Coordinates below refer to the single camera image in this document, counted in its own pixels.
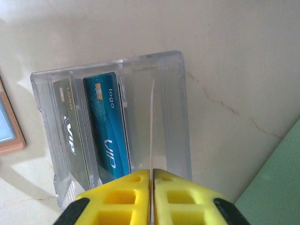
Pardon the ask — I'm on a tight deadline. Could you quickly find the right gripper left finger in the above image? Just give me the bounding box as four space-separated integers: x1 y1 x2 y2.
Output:
53 169 151 225

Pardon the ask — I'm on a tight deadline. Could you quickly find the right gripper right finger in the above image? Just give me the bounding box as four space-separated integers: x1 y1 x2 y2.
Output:
153 169 251 225

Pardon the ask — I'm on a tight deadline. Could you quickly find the blue VIP card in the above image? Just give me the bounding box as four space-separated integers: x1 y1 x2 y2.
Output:
83 71 132 185

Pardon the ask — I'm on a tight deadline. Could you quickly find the black VIP card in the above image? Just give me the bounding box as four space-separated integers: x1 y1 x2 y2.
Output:
52 78 91 190

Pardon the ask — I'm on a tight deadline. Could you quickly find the pink leather card holder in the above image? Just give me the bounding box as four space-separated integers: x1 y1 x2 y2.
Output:
0 75 27 157

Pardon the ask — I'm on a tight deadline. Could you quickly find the clear plastic card box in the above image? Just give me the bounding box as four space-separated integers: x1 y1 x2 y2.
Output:
30 50 193 210

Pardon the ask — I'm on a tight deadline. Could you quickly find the mint green zip pouch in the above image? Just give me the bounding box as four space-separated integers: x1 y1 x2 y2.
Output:
235 117 300 225

